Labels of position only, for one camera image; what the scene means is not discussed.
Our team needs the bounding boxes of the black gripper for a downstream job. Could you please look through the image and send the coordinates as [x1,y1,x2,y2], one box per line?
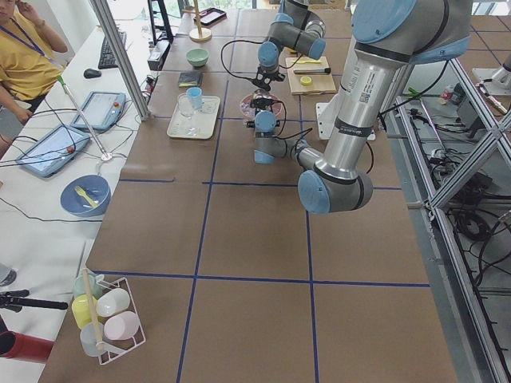
[251,98,282,114]
[252,67,285,89]

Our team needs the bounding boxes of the stainless steel ice scoop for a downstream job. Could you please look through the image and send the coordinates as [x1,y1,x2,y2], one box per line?
[252,89,271,101]

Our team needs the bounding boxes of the pink bowl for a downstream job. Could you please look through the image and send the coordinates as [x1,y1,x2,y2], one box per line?
[239,94,283,120]

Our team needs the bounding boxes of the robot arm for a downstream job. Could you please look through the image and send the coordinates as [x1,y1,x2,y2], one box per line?
[251,0,326,91]
[252,1,472,214]

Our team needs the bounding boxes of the clear ice cubes pile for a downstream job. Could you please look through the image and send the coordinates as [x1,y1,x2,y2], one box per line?
[240,101,253,118]

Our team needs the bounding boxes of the blue plastic cup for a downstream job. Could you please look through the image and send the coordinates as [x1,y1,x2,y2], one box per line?
[186,87,203,110]

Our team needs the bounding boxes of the wooden cup stand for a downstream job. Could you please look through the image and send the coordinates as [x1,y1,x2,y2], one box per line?
[188,0,212,42]

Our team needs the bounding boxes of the white plastic cup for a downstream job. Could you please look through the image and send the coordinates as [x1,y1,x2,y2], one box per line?
[96,288,130,318]

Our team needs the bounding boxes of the green plastic cup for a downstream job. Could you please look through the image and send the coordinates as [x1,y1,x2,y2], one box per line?
[73,270,105,299]

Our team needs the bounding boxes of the pink plastic cup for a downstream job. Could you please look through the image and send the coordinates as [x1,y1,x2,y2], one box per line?
[104,311,140,340]

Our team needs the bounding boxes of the yellow plastic cup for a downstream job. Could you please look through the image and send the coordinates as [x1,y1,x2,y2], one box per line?
[71,294,92,330]

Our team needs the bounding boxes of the clear plastic cup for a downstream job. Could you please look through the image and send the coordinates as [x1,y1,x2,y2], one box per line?
[80,322,105,357]

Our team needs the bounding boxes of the half lemon slice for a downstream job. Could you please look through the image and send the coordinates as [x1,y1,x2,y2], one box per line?
[300,76,313,86]

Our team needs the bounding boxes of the wooden cutting board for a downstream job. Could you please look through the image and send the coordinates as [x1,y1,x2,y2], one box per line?
[285,56,337,95]

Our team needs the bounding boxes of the steel muddler black tip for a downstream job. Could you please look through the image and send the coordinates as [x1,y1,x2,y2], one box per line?
[293,67,331,76]

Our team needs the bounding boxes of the green ceramic bowl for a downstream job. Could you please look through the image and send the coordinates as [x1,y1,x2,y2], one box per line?
[186,48,209,68]

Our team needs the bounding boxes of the cream bear serving tray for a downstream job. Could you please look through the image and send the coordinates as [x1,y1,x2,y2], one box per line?
[167,96,220,140]

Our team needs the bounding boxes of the clear wine glass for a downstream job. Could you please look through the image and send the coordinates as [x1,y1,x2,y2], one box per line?
[177,93,195,120]

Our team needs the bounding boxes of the grey yellow folded cloth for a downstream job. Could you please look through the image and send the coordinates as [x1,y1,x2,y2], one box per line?
[178,71,203,88]

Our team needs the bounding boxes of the black keyboard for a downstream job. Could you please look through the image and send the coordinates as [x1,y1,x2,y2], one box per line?
[97,38,118,69]

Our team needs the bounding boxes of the blue teach pendant far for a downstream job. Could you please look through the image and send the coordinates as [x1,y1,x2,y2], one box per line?
[81,91,127,132]

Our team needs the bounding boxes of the blue teach pendant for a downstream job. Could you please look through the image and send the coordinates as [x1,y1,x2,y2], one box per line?
[81,91,127,132]
[15,124,90,178]

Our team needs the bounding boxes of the black computer mouse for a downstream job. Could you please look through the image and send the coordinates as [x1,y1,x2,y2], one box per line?
[83,68,101,79]

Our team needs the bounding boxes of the blue bowl on side table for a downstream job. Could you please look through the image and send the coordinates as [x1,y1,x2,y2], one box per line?
[60,175,111,218]

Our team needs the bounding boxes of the yellow plastic fork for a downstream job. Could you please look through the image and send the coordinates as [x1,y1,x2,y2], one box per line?
[74,185,98,208]

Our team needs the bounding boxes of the blue teach pendant near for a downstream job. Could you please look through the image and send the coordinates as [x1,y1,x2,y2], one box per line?
[15,124,90,178]

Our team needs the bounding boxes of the person in yellow shirt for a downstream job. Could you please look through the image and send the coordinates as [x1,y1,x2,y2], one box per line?
[0,0,69,156]

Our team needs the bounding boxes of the red cylinder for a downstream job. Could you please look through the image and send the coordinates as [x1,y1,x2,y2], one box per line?
[1,331,53,363]

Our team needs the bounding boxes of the aluminium frame post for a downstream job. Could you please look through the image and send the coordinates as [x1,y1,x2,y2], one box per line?
[90,0,150,121]

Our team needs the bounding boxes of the white wire cup rack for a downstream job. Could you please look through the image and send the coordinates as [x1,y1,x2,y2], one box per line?
[71,268,146,365]

